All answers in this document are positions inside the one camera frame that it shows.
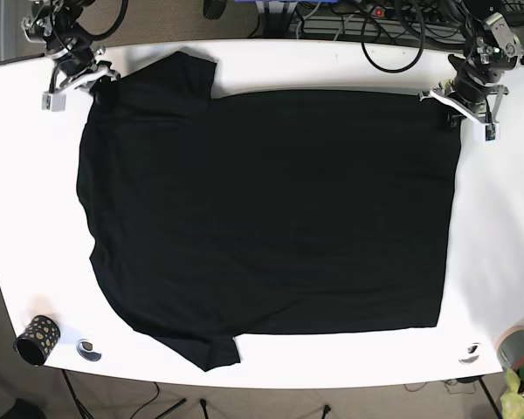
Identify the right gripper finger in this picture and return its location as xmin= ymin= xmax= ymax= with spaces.
xmin=91 ymin=79 xmax=120 ymax=104

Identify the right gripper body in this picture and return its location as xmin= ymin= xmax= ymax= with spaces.
xmin=41 ymin=45 xmax=120 ymax=112

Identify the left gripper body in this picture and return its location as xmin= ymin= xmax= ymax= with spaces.
xmin=418 ymin=53 xmax=508 ymax=141

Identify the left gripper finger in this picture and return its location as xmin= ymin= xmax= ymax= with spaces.
xmin=438 ymin=103 xmax=465 ymax=132

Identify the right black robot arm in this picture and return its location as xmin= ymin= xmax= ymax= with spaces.
xmin=21 ymin=1 xmax=128 ymax=112

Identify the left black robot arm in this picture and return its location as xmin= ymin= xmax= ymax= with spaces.
xmin=361 ymin=1 xmax=524 ymax=141

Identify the grey tape roll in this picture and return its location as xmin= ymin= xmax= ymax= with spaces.
xmin=495 ymin=326 xmax=524 ymax=372

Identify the black gold-dotted cup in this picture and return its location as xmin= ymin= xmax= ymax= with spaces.
xmin=13 ymin=315 xmax=61 ymax=367

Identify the green potted plant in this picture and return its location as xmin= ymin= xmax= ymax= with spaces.
xmin=500 ymin=364 xmax=524 ymax=419

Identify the right table cable grommet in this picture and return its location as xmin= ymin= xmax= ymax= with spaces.
xmin=458 ymin=342 xmax=481 ymax=366

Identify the table cable grommet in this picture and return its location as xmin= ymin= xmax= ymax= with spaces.
xmin=458 ymin=342 xmax=481 ymax=366
xmin=76 ymin=340 xmax=102 ymax=362

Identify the left table cable grommet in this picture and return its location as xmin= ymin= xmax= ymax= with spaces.
xmin=76 ymin=340 xmax=102 ymax=362

